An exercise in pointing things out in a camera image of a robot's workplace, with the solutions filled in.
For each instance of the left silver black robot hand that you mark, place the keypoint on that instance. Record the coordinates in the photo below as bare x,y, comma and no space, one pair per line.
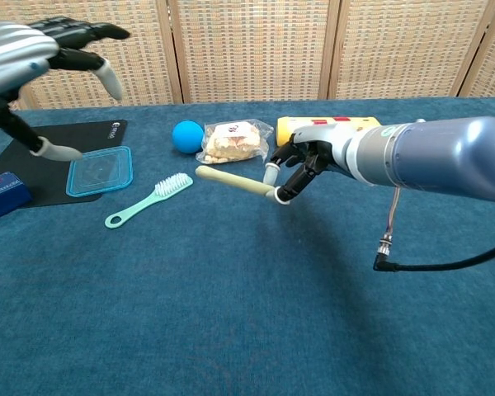
12,57

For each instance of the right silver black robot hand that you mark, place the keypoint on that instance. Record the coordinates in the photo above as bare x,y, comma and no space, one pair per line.
326,136

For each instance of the cream flexible stick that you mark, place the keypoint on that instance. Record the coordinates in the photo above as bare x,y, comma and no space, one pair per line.
231,179

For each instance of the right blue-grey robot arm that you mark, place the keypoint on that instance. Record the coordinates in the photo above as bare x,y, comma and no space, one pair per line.
437,156

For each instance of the yellow plastic bottle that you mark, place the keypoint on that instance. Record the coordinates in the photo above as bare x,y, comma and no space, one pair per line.
288,125

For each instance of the clear bag of snacks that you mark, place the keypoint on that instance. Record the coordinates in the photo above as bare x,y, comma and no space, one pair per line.
231,142

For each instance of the black mouse pad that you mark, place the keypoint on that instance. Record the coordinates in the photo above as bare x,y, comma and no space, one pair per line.
45,181

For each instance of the blue ball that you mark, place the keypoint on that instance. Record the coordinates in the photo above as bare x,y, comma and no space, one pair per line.
187,137

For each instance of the dark blue box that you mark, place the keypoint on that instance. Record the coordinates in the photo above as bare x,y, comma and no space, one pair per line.
2,196

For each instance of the blue transparent container lid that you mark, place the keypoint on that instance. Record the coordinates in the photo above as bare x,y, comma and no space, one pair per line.
99,171

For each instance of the mint green brush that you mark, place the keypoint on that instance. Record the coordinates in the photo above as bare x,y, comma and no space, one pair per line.
148,200

